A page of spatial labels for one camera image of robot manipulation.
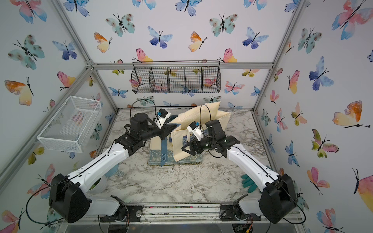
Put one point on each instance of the potted plant orange flowers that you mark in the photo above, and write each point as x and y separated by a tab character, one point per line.
99	186

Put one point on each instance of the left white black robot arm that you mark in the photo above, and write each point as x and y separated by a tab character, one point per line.
69	193

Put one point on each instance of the cream bag starry night print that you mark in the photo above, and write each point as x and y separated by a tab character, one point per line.
201	114

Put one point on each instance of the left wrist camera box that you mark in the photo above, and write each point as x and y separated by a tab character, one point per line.
161	117

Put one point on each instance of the green rubber glove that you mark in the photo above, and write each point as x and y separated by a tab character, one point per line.
247	182

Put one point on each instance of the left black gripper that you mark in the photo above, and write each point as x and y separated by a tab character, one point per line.
164	130

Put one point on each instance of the cream bag green handles floral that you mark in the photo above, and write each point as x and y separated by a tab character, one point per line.
154	158

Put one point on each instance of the cream bag blue floral pattern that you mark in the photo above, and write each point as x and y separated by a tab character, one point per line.
167	158

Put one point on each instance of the aluminium front rail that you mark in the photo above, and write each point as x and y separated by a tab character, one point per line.
176	214

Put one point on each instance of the black wire wall basket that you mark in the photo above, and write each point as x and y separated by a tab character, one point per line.
176	77

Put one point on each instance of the white mesh wall basket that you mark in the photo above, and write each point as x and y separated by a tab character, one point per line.
72	125

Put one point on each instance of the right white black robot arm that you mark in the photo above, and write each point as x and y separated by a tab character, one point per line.
278	196

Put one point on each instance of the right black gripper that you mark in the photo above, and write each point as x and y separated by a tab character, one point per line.
195	143

